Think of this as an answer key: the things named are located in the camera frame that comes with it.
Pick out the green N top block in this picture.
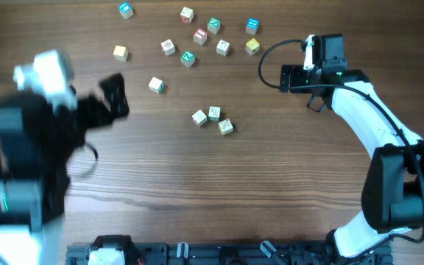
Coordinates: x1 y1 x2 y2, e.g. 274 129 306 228
208 17 221 35

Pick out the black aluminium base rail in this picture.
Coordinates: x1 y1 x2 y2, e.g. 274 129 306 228
65 235 394 265

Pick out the red I top block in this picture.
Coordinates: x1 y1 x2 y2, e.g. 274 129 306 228
193 28 208 46

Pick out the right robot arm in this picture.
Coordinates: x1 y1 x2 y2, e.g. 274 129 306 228
279 65 424 264

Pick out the yellow block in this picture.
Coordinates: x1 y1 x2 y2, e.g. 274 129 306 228
245 38 261 55
113 46 128 61

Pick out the green framed picture block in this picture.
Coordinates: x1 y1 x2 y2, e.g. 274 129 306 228
208 106 221 121

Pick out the block with animal drawing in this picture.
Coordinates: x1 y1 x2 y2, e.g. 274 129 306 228
219 119 233 135

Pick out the block with green side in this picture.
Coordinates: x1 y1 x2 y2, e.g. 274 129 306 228
149 77 164 93

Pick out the yellow top block left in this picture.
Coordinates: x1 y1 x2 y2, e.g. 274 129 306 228
113 46 128 61

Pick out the blue top block right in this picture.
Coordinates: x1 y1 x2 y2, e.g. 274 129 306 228
246 18 259 35

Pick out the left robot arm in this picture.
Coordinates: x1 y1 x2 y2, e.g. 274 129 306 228
0 73 130 264

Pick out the plain white wooden block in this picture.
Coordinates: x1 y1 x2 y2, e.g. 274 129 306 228
192 110 208 127

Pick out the yellow top block right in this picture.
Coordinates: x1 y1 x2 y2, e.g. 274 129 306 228
245 38 261 55

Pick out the red Q side block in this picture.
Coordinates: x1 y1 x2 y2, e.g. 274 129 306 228
160 39 175 56

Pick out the green Z top block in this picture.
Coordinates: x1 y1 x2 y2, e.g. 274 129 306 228
180 51 195 68

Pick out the plain block number 2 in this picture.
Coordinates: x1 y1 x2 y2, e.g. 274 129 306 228
216 40 230 56

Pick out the blue top block far left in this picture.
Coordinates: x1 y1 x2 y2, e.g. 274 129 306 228
118 2 133 19

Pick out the blue block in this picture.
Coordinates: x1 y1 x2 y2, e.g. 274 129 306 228
246 18 259 35
118 2 133 19

